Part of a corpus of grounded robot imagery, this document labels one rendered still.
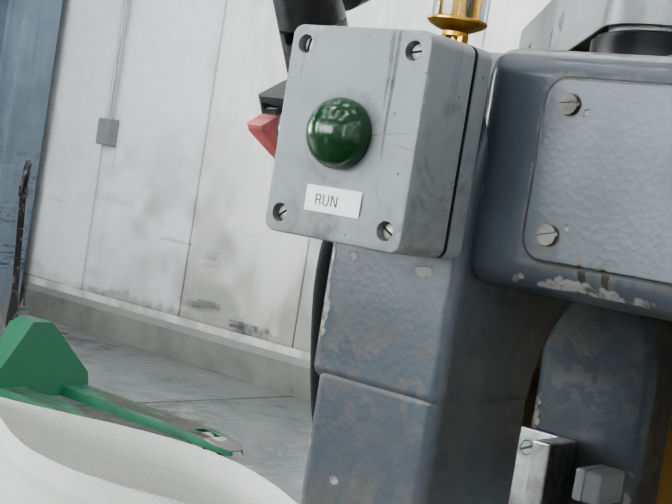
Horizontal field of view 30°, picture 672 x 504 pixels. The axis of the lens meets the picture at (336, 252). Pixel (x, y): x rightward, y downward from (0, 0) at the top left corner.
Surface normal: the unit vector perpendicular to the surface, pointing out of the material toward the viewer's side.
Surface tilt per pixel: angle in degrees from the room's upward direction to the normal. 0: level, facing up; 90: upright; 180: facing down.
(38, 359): 76
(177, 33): 90
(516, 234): 90
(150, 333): 90
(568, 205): 90
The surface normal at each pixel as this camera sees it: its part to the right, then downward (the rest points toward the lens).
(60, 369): 0.77, -0.10
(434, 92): 0.76, 0.15
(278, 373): -0.63, -0.06
